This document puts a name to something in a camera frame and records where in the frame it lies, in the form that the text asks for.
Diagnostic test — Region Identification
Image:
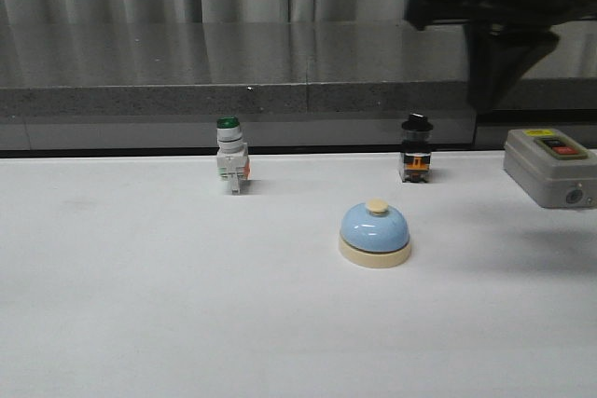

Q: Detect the black rotary selector switch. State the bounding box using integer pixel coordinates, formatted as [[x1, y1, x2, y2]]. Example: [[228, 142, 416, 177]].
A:
[[399, 113, 434, 183]]

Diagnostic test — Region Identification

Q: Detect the grey on-off switch box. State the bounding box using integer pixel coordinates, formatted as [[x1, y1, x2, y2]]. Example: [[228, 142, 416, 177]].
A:
[[504, 129, 596, 209]]

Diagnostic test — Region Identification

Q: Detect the grey granite counter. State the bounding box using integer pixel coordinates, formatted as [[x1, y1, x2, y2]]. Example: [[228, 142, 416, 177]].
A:
[[1, 22, 596, 153]]

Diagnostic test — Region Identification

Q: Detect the green pushbutton switch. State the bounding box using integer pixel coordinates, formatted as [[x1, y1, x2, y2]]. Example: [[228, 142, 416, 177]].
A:
[[216, 117, 250, 194]]

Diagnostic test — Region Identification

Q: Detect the blue desk bell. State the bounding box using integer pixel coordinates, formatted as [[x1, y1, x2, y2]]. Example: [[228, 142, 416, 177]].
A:
[[339, 199, 411, 268]]

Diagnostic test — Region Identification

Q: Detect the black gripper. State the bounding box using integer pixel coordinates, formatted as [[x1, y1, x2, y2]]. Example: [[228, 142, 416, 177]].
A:
[[407, 0, 596, 112]]

